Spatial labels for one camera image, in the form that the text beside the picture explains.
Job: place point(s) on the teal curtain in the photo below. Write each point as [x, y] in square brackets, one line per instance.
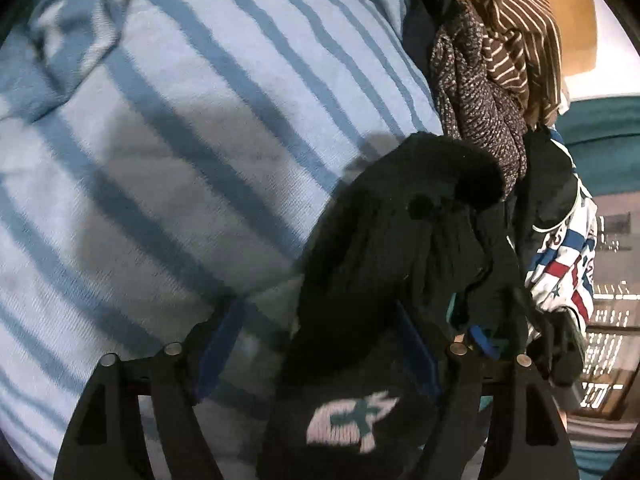
[605, 145]

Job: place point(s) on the black garment with white piping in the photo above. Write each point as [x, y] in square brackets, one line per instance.
[547, 195]

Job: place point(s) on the wooden headboard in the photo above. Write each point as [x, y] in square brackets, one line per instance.
[565, 0]

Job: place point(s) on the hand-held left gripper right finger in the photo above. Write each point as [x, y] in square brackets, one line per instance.
[415, 355]

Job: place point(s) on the brown striped shirt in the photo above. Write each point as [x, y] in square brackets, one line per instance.
[520, 25]

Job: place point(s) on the star and stripe duvet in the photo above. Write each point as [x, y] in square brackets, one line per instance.
[565, 265]

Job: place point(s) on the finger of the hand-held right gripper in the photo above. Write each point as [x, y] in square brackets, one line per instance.
[484, 341]

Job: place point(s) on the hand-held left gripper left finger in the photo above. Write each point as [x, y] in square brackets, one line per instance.
[220, 355]

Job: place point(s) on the dark speckled garment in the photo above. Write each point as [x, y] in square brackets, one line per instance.
[475, 100]

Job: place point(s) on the black teal patterned sweater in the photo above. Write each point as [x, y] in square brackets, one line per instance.
[360, 270]

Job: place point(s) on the light blue striped shirt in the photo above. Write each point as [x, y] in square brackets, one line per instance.
[175, 135]

